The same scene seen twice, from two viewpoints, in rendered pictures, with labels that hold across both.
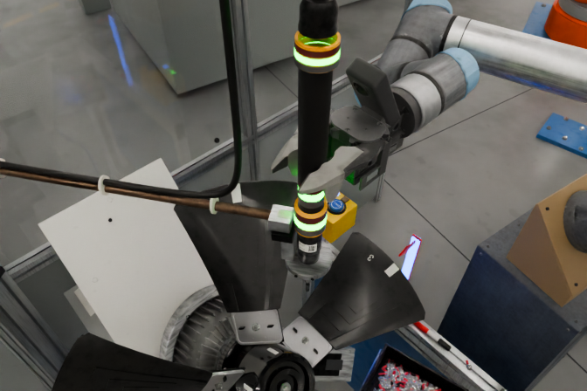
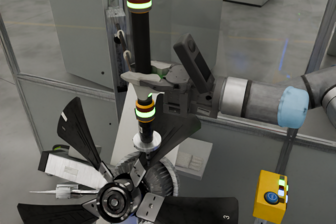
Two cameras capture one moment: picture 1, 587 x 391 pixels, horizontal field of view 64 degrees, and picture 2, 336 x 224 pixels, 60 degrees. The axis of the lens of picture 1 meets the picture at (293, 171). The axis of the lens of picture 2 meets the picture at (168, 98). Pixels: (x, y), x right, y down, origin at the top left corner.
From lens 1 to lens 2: 0.57 m
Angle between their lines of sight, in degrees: 48
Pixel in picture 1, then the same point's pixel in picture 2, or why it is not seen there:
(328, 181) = (130, 78)
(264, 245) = (164, 137)
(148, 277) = not seen: hidden behind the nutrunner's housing
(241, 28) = (312, 64)
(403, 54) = (289, 84)
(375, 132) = (176, 80)
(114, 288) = (132, 118)
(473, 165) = not seen: outside the picture
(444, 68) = (267, 89)
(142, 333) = (126, 145)
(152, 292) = not seen: hidden behind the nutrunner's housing
